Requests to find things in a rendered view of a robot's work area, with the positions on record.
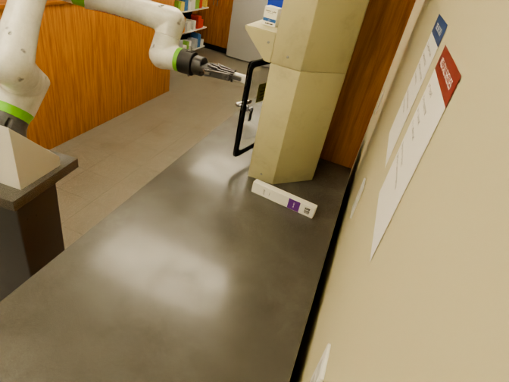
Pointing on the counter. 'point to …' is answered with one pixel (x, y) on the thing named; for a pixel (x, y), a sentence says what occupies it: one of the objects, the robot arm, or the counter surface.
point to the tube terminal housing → (304, 86)
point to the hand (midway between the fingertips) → (242, 78)
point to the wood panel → (365, 78)
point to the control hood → (263, 38)
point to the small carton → (271, 16)
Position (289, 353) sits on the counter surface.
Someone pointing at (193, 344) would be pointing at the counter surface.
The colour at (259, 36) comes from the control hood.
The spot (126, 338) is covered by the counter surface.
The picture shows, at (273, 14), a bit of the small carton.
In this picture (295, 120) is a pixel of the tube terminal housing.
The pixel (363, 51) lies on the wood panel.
